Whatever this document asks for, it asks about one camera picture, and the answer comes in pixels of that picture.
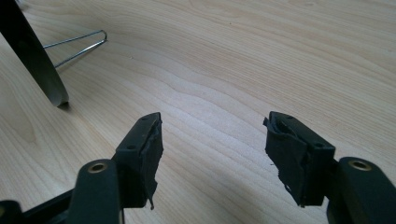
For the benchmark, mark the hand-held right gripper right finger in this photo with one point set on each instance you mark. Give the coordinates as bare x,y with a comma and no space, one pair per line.
295,155

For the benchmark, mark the black lacquer tray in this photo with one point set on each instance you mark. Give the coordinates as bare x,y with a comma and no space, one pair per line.
29,51

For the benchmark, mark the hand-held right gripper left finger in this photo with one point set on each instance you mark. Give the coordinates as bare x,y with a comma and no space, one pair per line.
138,161

